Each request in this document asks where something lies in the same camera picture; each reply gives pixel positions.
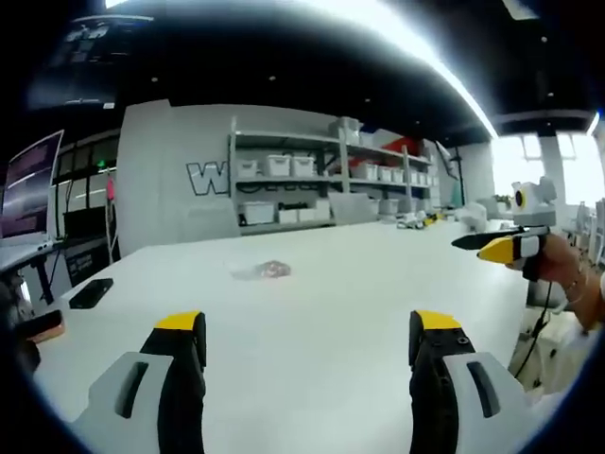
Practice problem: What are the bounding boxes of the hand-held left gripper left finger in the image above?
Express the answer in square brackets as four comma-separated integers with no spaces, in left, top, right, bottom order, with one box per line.
[73,310,208,454]

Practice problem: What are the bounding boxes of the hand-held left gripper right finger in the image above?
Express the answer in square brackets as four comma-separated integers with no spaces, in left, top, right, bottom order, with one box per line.
[408,309,533,454]

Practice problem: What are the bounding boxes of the clear resealable bag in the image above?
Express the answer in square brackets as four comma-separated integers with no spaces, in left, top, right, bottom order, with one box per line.
[230,258,294,282]

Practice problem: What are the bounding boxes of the person's right hand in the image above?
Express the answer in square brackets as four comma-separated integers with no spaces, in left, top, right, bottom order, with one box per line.
[536,233,590,288]

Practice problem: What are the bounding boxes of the yellow and white table clutter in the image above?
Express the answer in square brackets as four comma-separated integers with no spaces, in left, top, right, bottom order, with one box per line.
[395,210,456,232]

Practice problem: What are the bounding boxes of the black smartphone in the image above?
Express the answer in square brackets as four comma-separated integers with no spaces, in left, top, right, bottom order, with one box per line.
[69,277,115,310]

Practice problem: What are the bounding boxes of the phone with orange case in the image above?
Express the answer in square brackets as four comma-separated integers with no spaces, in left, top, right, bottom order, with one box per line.
[17,309,66,342]

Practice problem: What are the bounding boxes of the leaning grey panel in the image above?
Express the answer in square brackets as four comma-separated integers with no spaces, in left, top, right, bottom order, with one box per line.
[329,191,381,224]

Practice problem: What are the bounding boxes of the ceiling light strip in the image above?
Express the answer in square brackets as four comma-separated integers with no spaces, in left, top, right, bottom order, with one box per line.
[377,0,498,139]

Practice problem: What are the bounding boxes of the grey metal shelf unit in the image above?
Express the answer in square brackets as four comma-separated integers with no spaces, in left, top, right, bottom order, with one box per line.
[228,116,437,236]

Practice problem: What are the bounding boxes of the grey side desk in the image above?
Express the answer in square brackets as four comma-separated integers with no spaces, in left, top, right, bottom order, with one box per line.
[0,235,111,306]

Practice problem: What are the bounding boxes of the row of white storage bins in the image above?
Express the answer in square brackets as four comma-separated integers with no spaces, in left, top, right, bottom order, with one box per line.
[234,151,436,226]

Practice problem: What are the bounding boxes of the computer monitor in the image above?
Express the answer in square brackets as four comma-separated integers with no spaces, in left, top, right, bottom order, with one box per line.
[0,129,65,241]

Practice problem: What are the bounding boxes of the hanging dark display screen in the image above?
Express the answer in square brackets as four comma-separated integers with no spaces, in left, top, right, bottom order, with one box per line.
[26,13,155,111]

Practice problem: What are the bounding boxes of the thin wrist bracelet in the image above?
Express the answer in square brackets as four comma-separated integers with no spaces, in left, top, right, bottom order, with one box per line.
[563,270,591,305]

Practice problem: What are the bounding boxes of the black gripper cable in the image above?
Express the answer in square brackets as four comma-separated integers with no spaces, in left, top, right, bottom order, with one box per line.
[513,278,555,379]

